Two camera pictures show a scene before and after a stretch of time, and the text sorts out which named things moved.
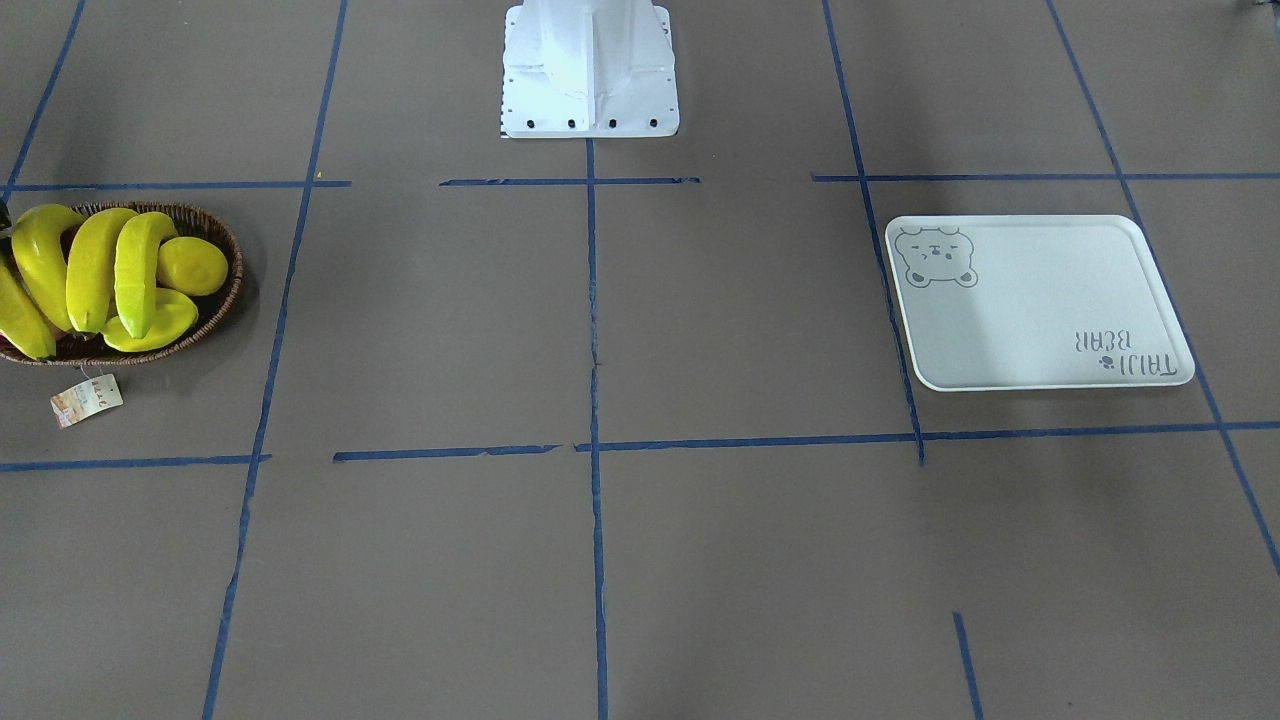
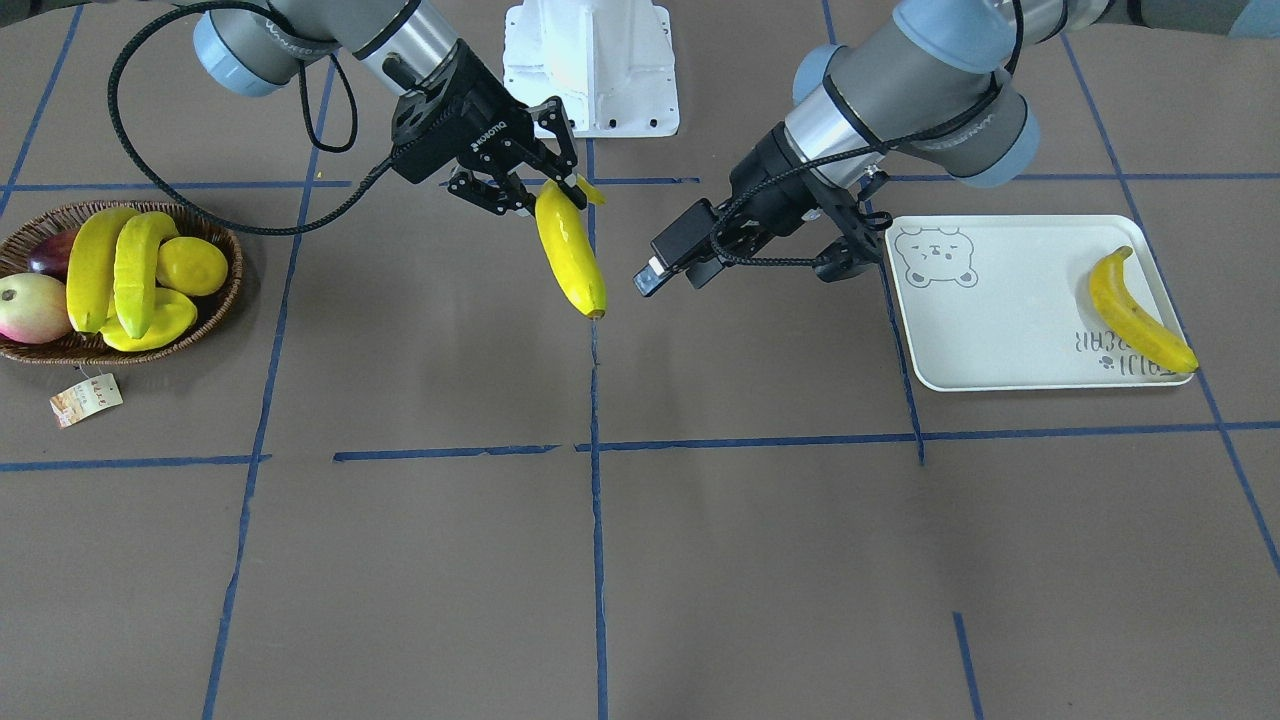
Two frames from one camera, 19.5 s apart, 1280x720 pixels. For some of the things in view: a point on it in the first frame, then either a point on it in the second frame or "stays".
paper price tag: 76,406 stays
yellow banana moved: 19,318 -> 1129,322
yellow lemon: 190,265 stays
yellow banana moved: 37,243 -> 569,236
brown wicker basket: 190,222 stays
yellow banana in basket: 89,266 stays
